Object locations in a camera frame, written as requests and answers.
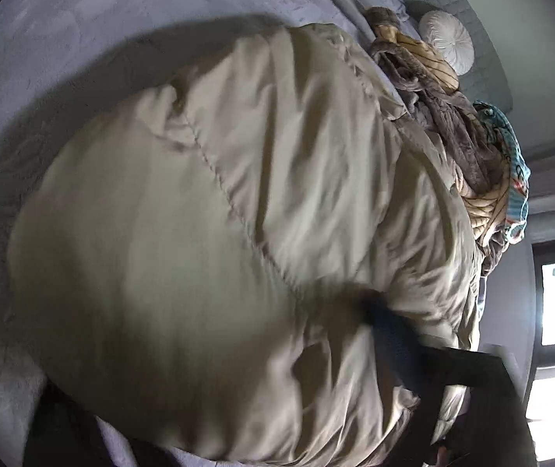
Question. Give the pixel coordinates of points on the beige down puffer coat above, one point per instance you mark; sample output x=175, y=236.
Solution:
x=188, y=268

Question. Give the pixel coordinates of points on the lavender embossed bed cover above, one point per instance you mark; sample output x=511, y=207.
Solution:
x=63, y=61

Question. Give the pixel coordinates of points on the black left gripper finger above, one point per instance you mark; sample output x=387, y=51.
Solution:
x=397, y=343

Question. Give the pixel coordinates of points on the grey quilted headboard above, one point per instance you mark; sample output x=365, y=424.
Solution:
x=486, y=79

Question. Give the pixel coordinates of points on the blue monkey print cloth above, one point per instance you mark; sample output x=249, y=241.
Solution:
x=502, y=135

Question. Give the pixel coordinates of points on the round white pleated cushion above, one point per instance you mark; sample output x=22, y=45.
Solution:
x=450, y=37

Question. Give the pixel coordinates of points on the brown and cream striped blanket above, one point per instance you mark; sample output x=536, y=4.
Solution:
x=429, y=87

